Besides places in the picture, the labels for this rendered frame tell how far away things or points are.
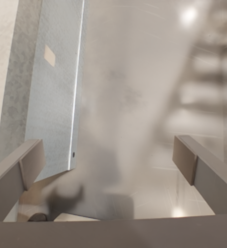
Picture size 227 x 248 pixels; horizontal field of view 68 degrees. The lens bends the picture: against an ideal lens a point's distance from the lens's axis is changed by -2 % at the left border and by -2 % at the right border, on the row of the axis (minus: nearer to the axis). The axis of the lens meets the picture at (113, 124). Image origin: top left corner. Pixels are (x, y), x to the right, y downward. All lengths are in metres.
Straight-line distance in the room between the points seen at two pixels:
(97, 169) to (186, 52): 0.84
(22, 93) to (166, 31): 0.95
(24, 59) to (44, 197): 0.83
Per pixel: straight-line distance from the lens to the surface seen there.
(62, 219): 0.97
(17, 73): 0.44
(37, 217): 1.04
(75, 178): 1.03
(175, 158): 0.17
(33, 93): 0.59
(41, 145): 0.16
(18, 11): 0.50
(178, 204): 1.04
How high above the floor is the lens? 0.96
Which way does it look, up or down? 81 degrees down
